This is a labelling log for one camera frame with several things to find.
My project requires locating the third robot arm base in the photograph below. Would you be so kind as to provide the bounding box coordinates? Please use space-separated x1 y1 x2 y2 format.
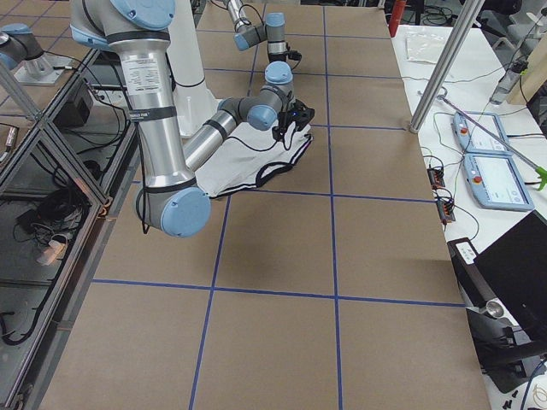
1 23 74 86

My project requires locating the small electronics board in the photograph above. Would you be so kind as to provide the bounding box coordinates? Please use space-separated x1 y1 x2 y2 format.
436 196 456 226
426 167 446 190

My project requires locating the aluminium frame post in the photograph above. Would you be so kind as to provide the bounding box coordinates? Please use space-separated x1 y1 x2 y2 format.
409 0 485 133

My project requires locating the upper blue teach pendant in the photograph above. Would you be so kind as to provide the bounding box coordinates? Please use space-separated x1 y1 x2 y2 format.
452 111 511 156

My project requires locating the lower blue teach pendant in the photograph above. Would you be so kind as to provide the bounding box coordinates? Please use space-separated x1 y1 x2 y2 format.
463 153 535 212

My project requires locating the grey cartoon print t-shirt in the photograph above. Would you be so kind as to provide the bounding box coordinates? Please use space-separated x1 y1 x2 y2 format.
196 123 313 198

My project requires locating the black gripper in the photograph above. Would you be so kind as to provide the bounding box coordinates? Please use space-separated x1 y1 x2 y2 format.
272 108 298 141
268 50 287 63

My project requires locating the blue teach pendant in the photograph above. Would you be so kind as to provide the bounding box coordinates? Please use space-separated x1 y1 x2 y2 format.
452 111 511 156
463 153 535 212

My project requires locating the clear plastic bag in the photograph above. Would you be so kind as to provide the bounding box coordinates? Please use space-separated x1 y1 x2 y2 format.
405 33 446 64

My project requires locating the upper small electronics board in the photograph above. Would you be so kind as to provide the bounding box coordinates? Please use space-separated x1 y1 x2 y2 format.
426 167 446 190

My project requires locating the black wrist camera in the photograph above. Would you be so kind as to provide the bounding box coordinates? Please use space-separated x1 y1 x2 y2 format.
290 99 315 132
285 50 303 62

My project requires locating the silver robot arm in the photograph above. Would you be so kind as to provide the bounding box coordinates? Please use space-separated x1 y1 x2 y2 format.
222 0 290 62
70 1 314 237

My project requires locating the red cylinder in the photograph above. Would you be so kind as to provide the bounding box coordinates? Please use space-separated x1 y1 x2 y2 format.
388 0 407 38

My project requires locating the lower small electronics board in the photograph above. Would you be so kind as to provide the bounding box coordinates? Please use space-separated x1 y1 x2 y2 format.
436 196 456 226

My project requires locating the reacher grabber stick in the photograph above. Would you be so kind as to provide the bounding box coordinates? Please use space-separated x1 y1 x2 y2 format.
435 94 547 191

